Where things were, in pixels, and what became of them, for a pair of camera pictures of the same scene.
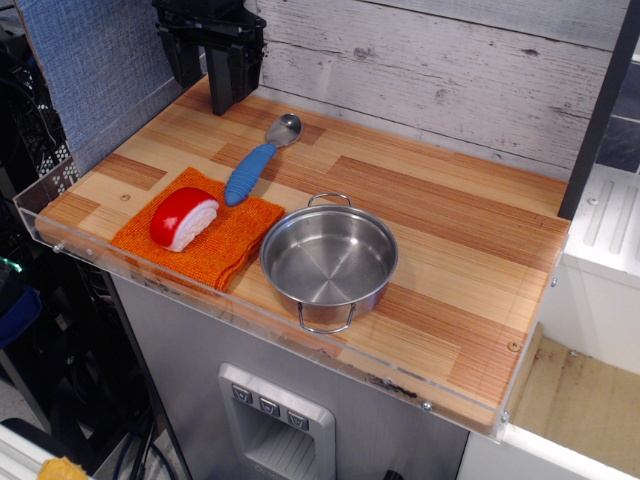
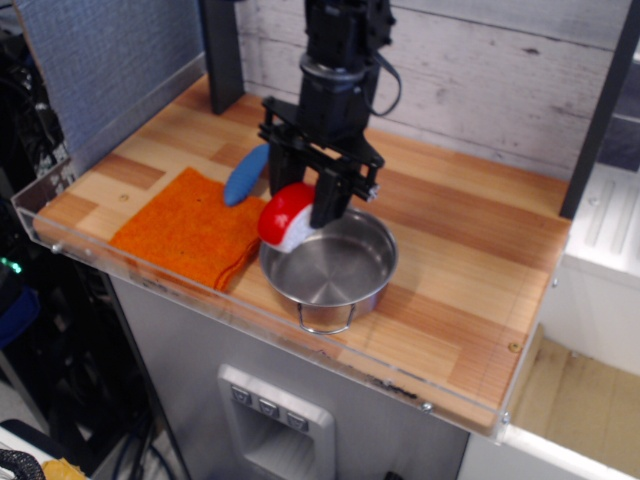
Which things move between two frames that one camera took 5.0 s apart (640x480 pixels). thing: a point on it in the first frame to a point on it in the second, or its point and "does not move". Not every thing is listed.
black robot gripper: (198, 34) to (327, 129)
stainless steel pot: (334, 260) does not move
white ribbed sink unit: (593, 305) does not move
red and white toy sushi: (180, 215) to (285, 220)
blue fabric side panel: (102, 62) does not move
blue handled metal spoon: (282, 131) does not move
